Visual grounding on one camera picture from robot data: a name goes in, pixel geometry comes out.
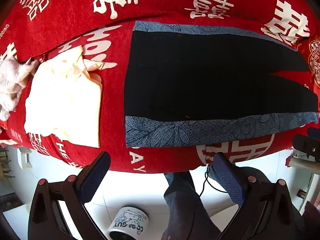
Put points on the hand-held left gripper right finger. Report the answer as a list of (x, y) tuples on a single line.
[(228, 177)]

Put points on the red floral quilt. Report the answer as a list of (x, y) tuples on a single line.
[(313, 60)]

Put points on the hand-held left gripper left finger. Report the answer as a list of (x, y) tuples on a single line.
[(96, 177)]

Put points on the wooden rack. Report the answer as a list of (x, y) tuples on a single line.
[(4, 162)]

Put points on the black pants blue floral stripes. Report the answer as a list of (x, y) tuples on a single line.
[(200, 80)]

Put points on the cream cloth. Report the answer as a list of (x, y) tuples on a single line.
[(62, 105)]

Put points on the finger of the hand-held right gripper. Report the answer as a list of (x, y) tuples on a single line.
[(306, 145)]

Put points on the red printed blanket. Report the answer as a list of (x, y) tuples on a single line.
[(162, 0)]

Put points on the white stool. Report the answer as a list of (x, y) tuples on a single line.
[(303, 170)]

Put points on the white cartoon print mug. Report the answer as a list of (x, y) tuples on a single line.
[(130, 223)]

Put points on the white fluffy plush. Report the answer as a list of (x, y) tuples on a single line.
[(10, 80)]

